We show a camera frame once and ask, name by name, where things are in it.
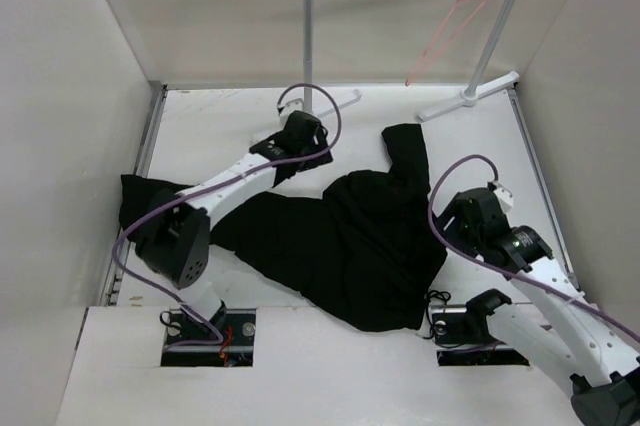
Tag black trousers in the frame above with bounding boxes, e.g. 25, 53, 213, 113
117, 121, 449, 335

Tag pink wire hanger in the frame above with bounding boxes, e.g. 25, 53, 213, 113
404, 0, 488, 87

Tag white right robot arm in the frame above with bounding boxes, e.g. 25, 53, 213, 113
430, 183, 639, 425

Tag right aluminium frame rail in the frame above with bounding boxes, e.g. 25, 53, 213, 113
507, 86, 581, 290

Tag white clothes rack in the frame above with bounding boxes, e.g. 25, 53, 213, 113
277, 0, 520, 120

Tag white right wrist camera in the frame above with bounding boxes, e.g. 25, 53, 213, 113
487, 181, 514, 214

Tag aluminium frame rail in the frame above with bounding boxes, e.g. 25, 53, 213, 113
507, 86, 581, 290
99, 81, 167, 306

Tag left aluminium frame rail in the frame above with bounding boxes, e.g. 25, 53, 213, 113
99, 81, 167, 306

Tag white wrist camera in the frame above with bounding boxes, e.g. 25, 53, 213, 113
276, 98, 304, 121
487, 181, 514, 214

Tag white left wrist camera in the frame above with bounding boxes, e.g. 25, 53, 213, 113
276, 98, 304, 121

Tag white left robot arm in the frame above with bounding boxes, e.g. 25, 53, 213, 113
135, 111, 332, 345

